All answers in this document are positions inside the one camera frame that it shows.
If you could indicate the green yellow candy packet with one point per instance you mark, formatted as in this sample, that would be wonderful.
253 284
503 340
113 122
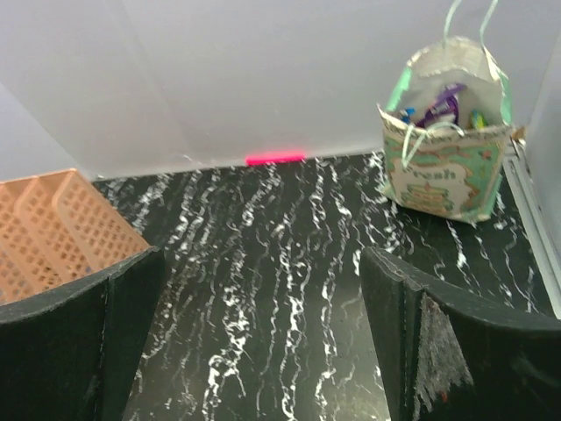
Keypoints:
477 121

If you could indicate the pink tape strip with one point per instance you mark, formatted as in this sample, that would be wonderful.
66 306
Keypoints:
272 158

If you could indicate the orange plastic desk organizer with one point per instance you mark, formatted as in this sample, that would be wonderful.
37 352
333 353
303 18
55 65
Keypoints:
57 228

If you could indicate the purple Fox's candy packet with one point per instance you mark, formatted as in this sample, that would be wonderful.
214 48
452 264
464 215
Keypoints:
444 108

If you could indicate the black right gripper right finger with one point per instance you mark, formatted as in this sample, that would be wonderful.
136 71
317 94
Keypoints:
447 354

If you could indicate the blue chocolate snack packet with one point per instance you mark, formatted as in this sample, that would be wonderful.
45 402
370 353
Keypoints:
406 115

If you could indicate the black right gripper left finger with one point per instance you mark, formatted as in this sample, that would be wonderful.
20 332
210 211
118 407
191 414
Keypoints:
71 353

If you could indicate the green illustrated paper gift bag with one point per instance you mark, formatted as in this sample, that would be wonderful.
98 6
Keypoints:
448 170

